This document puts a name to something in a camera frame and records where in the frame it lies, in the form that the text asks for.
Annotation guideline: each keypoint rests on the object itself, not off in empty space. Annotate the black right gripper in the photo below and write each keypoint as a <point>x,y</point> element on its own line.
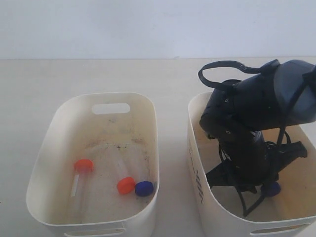
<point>250,163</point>

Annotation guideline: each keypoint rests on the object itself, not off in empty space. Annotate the blue-capped tube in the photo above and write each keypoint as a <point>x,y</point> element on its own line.
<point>145,188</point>
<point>271,190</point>

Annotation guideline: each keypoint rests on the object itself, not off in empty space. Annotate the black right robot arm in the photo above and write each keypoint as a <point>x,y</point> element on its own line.
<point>248,113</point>

